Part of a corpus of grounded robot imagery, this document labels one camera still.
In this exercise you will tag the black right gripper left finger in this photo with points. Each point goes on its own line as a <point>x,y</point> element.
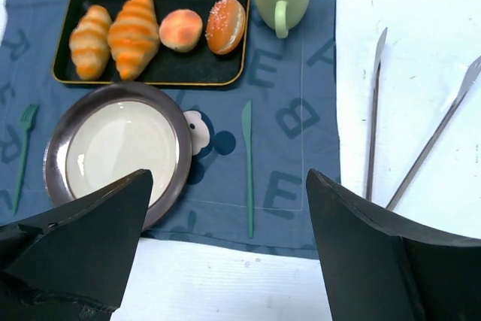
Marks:
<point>73,262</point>

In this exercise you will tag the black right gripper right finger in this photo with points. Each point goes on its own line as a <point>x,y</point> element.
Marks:
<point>378,265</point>

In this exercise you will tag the metal tongs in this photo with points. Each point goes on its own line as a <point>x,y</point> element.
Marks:
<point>470,76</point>

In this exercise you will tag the round pale bun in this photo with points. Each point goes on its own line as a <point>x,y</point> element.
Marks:
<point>181,30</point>

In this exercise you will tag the sesame glazed bun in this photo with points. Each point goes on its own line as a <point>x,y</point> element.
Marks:
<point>225,26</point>

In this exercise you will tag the green plastic fork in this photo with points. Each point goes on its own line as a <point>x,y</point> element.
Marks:
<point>27,121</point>

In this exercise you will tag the small striped croissant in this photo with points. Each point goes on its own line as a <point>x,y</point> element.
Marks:
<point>90,51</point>

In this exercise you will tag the large striped croissant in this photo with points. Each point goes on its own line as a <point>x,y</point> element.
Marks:
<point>133,38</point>

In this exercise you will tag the black rectangular tray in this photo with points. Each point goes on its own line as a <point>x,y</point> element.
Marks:
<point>199,67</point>

